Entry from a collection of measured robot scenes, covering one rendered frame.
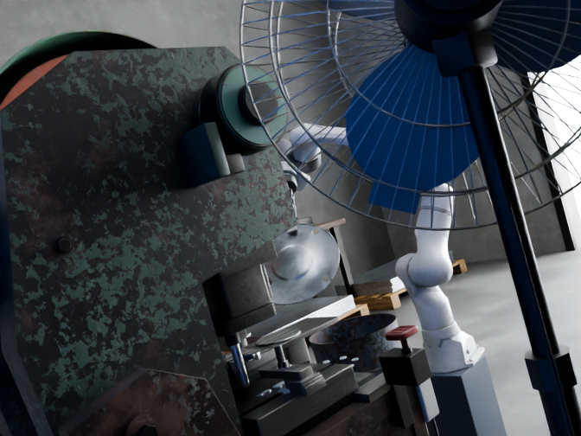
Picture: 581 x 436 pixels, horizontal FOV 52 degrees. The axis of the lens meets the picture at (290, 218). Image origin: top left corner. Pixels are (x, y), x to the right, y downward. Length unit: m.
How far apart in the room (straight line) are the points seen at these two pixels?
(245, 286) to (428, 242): 0.74
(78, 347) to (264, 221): 0.49
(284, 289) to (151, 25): 4.31
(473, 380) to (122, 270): 1.27
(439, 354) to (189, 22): 4.59
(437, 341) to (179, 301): 1.05
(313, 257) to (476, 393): 0.71
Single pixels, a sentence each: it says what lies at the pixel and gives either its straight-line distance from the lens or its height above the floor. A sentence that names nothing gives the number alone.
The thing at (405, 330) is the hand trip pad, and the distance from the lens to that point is 1.42.
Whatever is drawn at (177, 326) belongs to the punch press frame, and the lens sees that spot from 1.20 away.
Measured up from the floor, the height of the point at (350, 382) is 0.67.
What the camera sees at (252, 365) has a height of 0.77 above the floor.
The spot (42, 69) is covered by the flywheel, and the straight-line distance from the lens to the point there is 1.79.
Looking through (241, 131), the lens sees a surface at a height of 1.28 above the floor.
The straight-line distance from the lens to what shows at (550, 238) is 6.11.
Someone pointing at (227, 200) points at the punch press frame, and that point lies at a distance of 1.30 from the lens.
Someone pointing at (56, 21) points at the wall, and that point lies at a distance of 5.38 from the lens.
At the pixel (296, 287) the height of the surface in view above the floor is 0.88.
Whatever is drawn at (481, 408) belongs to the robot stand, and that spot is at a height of 0.31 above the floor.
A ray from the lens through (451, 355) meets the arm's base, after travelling 2.04.
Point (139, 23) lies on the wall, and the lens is 5.71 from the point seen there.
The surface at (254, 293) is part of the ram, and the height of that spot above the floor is 0.93.
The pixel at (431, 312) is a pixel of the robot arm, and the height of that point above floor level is 0.65.
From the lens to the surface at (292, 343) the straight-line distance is 1.54.
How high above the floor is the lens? 1.11
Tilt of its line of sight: 1 degrees down
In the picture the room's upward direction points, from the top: 16 degrees counter-clockwise
